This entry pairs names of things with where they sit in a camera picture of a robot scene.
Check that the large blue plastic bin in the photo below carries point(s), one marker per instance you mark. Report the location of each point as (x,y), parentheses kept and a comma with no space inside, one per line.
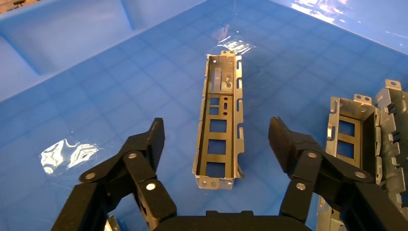
(111,95)

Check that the clear plastic film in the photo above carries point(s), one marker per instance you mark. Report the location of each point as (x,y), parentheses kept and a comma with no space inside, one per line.
(79,153)

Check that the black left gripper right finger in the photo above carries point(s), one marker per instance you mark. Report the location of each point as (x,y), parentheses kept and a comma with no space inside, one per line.
(312,165)

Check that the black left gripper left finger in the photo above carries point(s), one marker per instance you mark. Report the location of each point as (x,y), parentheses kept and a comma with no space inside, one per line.
(140,169)

